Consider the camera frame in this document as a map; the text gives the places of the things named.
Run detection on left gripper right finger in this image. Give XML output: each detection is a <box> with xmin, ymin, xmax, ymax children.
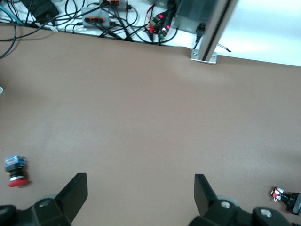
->
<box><xmin>188</xmin><ymin>173</ymin><xmax>290</xmax><ymax>226</ymax></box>

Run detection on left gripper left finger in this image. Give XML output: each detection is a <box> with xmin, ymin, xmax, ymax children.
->
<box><xmin>0</xmin><ymin>172</ymin><xmax>89</xmax><ymax>226</ymax></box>

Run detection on red push button blue block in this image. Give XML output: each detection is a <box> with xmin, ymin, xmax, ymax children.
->
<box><xmin>4</xmin><ymin>154</ymin><xmax>29</xmax><ymax>188</ymax></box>

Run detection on black push button red contacts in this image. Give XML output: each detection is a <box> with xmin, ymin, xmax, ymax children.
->
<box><xmin>269</xmin><ymin>186</ymin><xmax>301</xmax><ymax>215</ymax></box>

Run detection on grey hub orange connectors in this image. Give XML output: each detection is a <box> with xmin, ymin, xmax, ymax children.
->
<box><xmin>98</xmin><ymin>0</ymin><xmax>129</xmax><ymax>10</ymax></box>
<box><xmin>80</xmin><ymin>6</ymin><xmax>111</xmax><ymax>28</ymax></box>

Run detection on grey metal electronics box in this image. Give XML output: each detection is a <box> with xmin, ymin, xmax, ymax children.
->
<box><xmin>173</xmin><ymin>0</ymin><xmax>214</xmax><ymax>36</ymax></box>

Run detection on black power adapter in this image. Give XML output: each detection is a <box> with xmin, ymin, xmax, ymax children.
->
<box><xmin>21</xmin><ymin>0</ymin><xmax>60</xmax><ymax>24</ymax></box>

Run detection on black cable loop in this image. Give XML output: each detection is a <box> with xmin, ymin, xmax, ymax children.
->
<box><xmin>0</xmin><ymin>21</ymin><xmax>19</xmax><ymax>60</ymax></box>

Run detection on aluminium camera mount post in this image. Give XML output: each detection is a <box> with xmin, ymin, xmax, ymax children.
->
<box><xmin>190</xmin><ymin>0</ymin><xmax>239</xmax><ymax>65</ymax></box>

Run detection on tangled black cable bundle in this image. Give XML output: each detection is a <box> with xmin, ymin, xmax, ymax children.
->
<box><xmin>23</xmin><ymin>0</ymin><xmax>189</xmax><ymax>47</ymax></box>

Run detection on red lit cable plugs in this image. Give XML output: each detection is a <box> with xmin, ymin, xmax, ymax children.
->
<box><xmin>144</xmin><ymin>13</ymin><xmax>174</xmax><ymax>43</ymax></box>

